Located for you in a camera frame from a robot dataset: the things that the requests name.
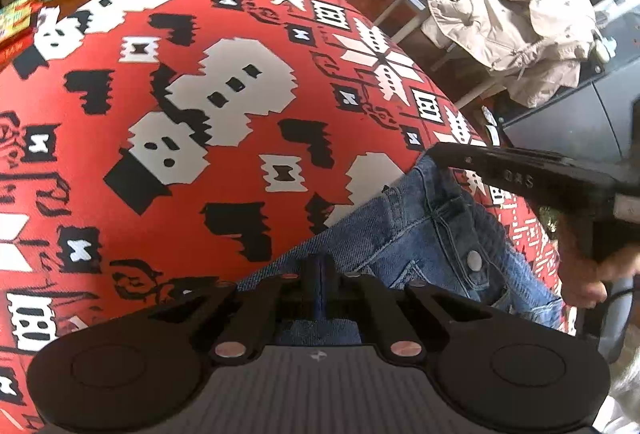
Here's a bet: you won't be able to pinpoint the grey chair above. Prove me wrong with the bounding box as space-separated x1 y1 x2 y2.
372 0 506 110

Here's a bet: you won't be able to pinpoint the beige jacket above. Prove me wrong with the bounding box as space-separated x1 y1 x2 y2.
421 0 598 109

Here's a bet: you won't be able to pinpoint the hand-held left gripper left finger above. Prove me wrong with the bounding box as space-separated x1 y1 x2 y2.
150 254 325 363

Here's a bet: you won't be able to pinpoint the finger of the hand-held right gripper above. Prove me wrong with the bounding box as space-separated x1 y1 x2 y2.
429 142 571 188

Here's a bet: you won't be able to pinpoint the blue denim shorts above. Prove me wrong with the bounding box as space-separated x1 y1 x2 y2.
237 154 566 345

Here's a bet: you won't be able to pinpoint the person's right hand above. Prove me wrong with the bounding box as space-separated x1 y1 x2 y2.
557 218 640 311

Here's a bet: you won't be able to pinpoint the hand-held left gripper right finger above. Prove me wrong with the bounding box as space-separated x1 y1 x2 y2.
325 256 493 361

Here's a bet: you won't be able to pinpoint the red patterned blanket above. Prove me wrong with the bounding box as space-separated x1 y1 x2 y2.
0 0 576 430

